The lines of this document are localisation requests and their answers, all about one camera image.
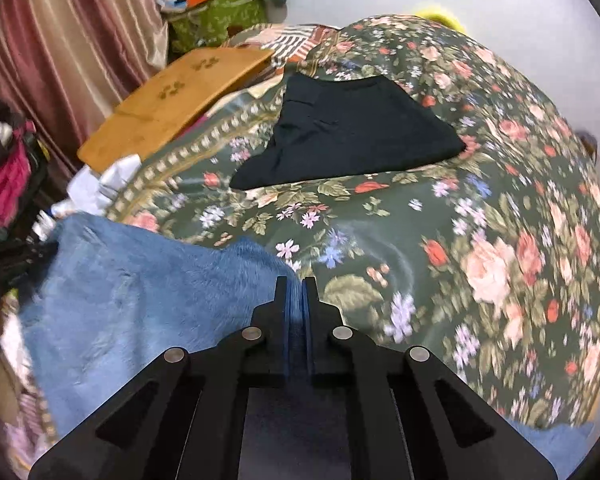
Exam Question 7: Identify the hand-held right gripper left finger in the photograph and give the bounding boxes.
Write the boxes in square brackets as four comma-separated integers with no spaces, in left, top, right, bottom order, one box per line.
[28,276,291,480]

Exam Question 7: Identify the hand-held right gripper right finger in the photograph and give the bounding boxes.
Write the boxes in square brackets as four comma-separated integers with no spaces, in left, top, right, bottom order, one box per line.
[302,276,559,480]

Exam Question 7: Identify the blue denim pants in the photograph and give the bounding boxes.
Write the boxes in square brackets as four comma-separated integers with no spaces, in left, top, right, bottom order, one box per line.
[20,212,595,461]

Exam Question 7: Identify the black folded pants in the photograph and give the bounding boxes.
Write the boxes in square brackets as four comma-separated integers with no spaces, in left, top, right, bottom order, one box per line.
[230,74,467,191]

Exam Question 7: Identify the green floral blanket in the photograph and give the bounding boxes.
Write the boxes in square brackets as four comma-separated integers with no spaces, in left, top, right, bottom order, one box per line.
[105,15,600,431]

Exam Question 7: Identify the white crumpled paper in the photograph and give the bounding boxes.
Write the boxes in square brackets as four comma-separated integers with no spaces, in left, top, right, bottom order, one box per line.
[67,155,143,216]

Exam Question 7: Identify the wooden lap tray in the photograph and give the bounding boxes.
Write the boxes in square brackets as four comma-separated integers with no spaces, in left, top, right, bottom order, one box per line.
[76,49,273,173]

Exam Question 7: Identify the patchwork quilt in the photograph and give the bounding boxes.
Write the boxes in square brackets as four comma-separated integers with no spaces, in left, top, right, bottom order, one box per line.
[230,22,341,101]

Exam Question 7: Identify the magenta clothing pile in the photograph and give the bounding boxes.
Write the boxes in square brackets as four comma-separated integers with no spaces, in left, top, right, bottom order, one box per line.
[0,100,48,271]

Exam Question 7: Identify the yellow plush cushion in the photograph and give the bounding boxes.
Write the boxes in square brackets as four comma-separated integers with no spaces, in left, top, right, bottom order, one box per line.
[412,2,466,31]

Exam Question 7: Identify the pink striped curtain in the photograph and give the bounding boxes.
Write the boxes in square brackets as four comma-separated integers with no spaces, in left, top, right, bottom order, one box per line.
[0,0,173,176]

